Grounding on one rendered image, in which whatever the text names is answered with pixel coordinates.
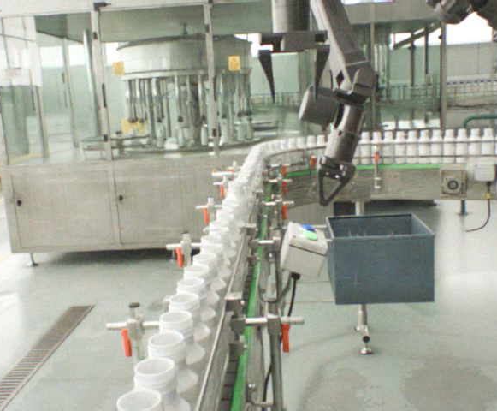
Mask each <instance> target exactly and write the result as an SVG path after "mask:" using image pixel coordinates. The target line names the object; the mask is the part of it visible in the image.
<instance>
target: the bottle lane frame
mask: <svg viewBox="0 0 497 411"><path fill-rule="evenodd" d="M268 188H269V194H266V199H265V203H271V183H270V184H269V185H268ZM269 208H270V209H271V215H272V213H273V210H272V206H266V207H265V209H263V212H264V214H265V215H266V219H265V220H264V221H262V224H261V229H260V235H258V240H259V241H265V236H267V238H268V240H271V236H272V230H270V231H269V228H268V226H269V220H270V221H271V225H273V219H272V217H271V216H270V215H269ZM269 233H270V236H269ZM266 251H267V247H258V249H257V250H256V253H257V257H258V258H260V261H258V262H257V265H254V266H253V272H252V277H251V286H250V292H249V297H248V301H247V307H246V318H247V319H251V318H261V312H259V303H261V302H262V305H263V314H264V316H265V308H266V302H264V301H262V300H259V295H258V285H259V284H261V288H263V298H264V299H266V298H267V288H268V276H269V262H268V261H266ZM242 336H245V341H246V344H247V350H245V355H239V359H238V360H237V361H236V369H235V374H234V385H233V386H231V387H232V395H231V400H229V402H230V406H229V411H248V407H249V406H251V411H257V407H253V406H252V405H251V404H250V403H247V395H246V381H247V380H249V382H250V384H251V397H252V400H253V401H255V402H257V392H258V382H259V371H261V360H262V350H263V345H262V344H261V330H259V329H258V326H247V327H246V330H245V331H243V332H242Z"/></svg>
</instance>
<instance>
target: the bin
mask: <svg viewBox="0 0 497 411"><path fill-rule="evenodd" d="M325 221H326V225H311V226H312V227H313V228H326V234H327V239H325V241H326V243H327V248H328V250H327V257H328V275H329V279H330V280H325V281H300V282H296V283H331V288H332V291H333V295H334V300H331V301H294V302H293V303H318V302H335V305H348V304H376V303H403V302H431V301H435V237H436V234H435V233H433V232H432V231H431V230H430V229H429V228H428V227H427V226H426V225H425V224H424V223H423V222H422V221H421V220H420V219H418V217H417V216H416V215H415V214H413V213H395V214H375V215H354V216H333V217H325Z"/></svg>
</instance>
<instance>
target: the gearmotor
mask: <svg viewBox="0 0 497 411"><path fill-rule="evenodd" d="M440 173H441V197H443V199H444V200H448V199H449V198H465V197H466V183H469V184H486V186H487V199H488V218H487V221H486V223H485V224H484V225H483V226H482V227H480V228H477V229H467V230H466V231H475V230H479V229H482V228H483V227H484V226H485V225H486V224H487V223H488V220H489V215H490V207H489V186H492V184H497V158H496V157H479V158H467V159H466V165H464V164H444V165H442V166H441V169H440Z"/></svg>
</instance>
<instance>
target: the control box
mask: <svg viewBox="0 0 497 411"><path fill-rule="evenodd" d="M303 231H309V230H307V229H302V228H301V225H299V224H296V223H292V222H291V223H289V225H288V229H287V233H286V235H285V239H284V242H283V245H281V263H280V268H281V269H284V270H287V271H289V274H288V280H287V285H286V287H285V288H284V290H283V291H282V292H281V293H280V295H279V296H278V307H279V306H280V304H281V303H282V302H283V301H284V300H285V299H286V297H287V295H288V294H289V292H290V291H291V289H293V292H292V298H291V303H290V307H289V311H288V315H287V316H288V317H291V313H292V310H293V302H294V297H295V291H296V282H297V280H299V279H300V276H301V275H303V276H307V277H312V278H315V279H318V277H319V274H320V271H321V269H322V263H323V261H324V258H325V254H326V252H327V250H328V248H327V245H326V241H325V238H324V234H323V232H322V231H320V230H317V229H315V231H310V232H312V233H314V234H316V235H317V238H311V237H309V236H306V235H302V232H303ZM266 326H267V325H259V326H258V329H259V330H261V344H262V345H263V331H264V329H265V328H266ZM270 374H271V362H270V365H269V370H268V374H267V377H266V380H265V385H264V391H263V402H266V398H267V390H268V384H269V377H270Z"/></svg>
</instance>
